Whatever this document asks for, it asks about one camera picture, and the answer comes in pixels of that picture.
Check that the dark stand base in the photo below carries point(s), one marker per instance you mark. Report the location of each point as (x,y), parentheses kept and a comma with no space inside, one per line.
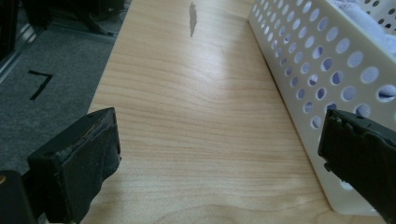
(77,15)

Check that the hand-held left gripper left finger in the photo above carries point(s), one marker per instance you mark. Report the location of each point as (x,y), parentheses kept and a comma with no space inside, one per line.
(77,161)

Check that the white perforated plastic basket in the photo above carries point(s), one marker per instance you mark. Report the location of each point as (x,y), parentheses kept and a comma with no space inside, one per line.
(314,40)

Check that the light blue towel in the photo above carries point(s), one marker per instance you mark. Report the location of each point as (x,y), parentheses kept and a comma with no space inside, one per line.
(362,18)

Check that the metal floor rail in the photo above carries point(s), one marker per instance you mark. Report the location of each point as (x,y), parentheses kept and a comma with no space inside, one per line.
(17,46)

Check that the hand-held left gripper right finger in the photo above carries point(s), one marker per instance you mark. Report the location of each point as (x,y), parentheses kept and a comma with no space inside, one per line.
(361,155)

